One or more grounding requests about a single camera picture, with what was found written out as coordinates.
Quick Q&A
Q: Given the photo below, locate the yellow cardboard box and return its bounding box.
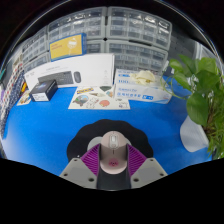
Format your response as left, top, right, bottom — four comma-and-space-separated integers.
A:
48, 32, 88, 62

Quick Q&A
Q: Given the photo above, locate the green plant in white pot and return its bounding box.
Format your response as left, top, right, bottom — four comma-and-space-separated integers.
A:
163, 53, 224, 160

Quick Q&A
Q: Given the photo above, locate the black cartoon-eyed mouse pad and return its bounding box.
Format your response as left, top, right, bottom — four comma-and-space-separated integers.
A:
66, 118, 155, 191

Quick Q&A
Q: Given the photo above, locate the small black box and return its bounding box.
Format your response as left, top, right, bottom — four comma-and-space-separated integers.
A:
28, 79, 59, 103

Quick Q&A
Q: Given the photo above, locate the large cartoon sticker sheet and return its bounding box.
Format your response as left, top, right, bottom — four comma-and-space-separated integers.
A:
68, 85, 131, 111

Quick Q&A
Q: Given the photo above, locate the long white keyboard box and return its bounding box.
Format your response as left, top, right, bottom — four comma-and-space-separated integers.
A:
23, 53, 116, 92

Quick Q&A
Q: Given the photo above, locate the white and blue glove box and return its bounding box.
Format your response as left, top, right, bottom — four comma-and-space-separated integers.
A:
113, 68, 173, 105

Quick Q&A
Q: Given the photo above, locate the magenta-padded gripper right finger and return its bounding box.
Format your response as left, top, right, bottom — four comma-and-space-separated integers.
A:
126, 143, 168, 190

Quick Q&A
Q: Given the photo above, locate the small cartoon sticker sheet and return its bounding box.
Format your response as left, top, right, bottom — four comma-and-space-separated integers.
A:
16, 89, 33, 107

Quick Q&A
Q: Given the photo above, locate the pink computer mouse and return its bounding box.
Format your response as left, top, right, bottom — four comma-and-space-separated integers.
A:
99, 130, 129, 174

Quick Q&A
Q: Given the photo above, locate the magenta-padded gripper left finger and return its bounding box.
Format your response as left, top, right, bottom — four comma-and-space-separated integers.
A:
59, 143, 103, 190

